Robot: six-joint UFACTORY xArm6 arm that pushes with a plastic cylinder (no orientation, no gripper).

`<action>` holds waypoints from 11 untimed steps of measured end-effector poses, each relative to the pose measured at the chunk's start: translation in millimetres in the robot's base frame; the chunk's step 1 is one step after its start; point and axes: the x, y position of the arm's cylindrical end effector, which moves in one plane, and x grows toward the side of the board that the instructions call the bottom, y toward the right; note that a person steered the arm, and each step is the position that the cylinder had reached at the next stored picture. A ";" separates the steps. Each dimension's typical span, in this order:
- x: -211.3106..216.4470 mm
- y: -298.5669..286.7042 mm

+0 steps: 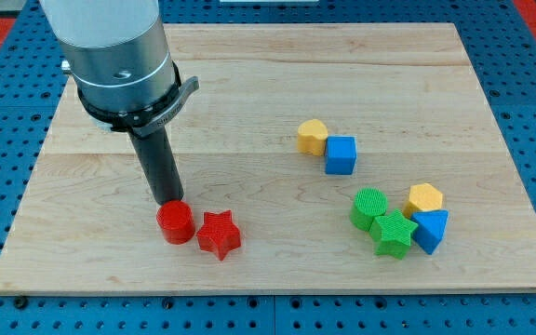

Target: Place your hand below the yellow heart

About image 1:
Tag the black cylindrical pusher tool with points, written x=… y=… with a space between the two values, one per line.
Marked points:
x=159 y=165

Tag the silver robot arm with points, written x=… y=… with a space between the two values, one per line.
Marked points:
x=117 y=53

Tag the yellow heart block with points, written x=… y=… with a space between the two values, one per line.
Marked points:
x=312 y=136

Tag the red cylinder block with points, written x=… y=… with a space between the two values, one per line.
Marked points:
x=176 y=222

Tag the red star block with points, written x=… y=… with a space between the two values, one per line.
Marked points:
x=218 y=234

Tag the blue cube block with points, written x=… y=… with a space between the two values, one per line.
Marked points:
x=340 y=155

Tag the wooden board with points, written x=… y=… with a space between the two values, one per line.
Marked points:
x=407 y=92

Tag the green cylinder block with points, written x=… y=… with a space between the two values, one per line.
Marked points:
x=369 y=203

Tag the green star block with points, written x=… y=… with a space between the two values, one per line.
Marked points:
x=392 y=234

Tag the yellow hexagon block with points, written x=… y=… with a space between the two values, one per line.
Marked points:
x=422 y=197

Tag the blue triangle block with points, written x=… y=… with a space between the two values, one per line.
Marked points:
x=431 y=229

